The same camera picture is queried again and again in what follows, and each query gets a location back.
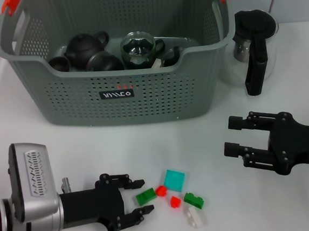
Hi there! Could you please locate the glass pitcher black handle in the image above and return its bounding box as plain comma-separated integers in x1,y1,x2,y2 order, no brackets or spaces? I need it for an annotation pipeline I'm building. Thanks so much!
214,6,286,99

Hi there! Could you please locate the small clear white brick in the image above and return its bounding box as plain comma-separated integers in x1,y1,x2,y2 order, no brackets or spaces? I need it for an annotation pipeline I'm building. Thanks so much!
151,58,164,69

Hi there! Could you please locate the light green brick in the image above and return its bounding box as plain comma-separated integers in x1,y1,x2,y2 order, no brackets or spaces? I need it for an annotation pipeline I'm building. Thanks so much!
135,187,158,206

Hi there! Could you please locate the black clay teapot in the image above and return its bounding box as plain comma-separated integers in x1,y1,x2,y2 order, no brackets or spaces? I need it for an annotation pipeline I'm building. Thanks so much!
63,30,112,71

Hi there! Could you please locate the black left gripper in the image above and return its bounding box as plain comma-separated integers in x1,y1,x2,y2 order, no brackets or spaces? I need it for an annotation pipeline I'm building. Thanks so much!
57,170,157,231

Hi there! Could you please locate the small bright red brick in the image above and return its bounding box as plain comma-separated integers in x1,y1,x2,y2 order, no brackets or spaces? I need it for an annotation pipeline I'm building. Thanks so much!
169,195,183,209

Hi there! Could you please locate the teal square brick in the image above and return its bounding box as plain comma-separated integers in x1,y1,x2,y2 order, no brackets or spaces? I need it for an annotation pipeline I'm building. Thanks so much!
162,167,187,193

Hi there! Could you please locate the grey perforated storage bin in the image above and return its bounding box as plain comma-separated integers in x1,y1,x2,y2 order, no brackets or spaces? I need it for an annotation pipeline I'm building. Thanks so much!
0,0,243,136

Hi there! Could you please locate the dark green brick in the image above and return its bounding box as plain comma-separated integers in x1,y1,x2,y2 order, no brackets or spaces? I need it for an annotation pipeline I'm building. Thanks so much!
182,191,206,211

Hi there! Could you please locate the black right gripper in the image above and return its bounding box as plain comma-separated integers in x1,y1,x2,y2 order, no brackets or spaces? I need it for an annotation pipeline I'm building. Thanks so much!
221,106,309,182

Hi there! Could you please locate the large clear white brick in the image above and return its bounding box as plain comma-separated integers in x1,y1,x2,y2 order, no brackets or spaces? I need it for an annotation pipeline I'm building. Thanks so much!
183,205,208,230

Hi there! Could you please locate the small black clay teacup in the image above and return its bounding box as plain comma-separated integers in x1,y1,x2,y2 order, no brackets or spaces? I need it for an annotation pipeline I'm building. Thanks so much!
47,55,72,74

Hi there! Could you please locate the bright red stepped brick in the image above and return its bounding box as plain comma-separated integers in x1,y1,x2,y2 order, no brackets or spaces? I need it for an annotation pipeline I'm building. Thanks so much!
154,185,169,198

